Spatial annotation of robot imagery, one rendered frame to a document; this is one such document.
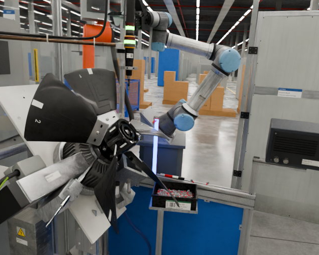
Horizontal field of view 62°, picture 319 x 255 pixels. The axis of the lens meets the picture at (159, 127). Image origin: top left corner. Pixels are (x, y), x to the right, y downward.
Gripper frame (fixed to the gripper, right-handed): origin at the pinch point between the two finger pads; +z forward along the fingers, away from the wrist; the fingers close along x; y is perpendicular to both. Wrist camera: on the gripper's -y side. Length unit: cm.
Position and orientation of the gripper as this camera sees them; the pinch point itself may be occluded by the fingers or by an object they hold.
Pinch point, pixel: (115, 12)
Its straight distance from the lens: 127.1
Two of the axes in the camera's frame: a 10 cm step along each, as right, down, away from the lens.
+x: -7.6, -2.3, 6.1
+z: -6.5, 2.5, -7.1
